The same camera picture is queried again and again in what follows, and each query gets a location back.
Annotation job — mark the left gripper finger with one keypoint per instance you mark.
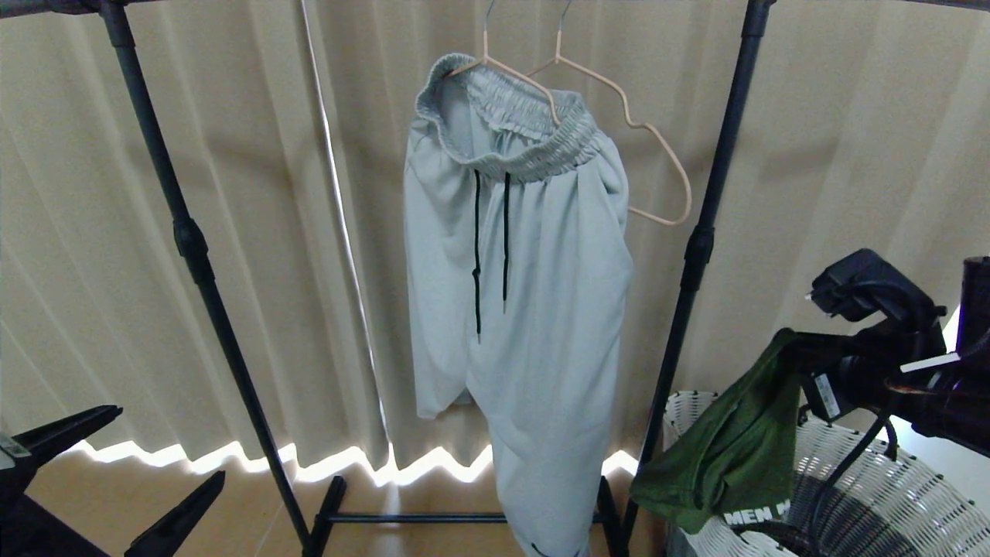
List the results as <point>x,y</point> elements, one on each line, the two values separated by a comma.
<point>182,518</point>
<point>69,433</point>

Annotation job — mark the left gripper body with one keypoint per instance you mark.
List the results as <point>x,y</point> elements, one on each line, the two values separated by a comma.
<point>31,530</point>

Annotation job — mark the pink clothes hanger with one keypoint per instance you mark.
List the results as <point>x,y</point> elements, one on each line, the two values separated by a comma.
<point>595,76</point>
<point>517,74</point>

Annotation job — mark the pale grey shorts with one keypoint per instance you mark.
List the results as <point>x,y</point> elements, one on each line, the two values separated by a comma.
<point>541,309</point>

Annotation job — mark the white laundry basket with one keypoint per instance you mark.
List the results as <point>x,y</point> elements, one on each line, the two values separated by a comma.
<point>889,495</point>

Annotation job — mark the beige curtain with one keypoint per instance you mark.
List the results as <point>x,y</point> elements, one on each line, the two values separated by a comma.
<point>93,232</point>

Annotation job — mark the black clothes rack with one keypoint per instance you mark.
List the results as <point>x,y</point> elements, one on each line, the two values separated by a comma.
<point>193,247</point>

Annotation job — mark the green short-sleeved shirt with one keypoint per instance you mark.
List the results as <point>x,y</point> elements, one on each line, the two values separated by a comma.
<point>735,449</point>

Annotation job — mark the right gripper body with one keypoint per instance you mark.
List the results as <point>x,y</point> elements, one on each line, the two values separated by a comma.
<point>858,379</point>

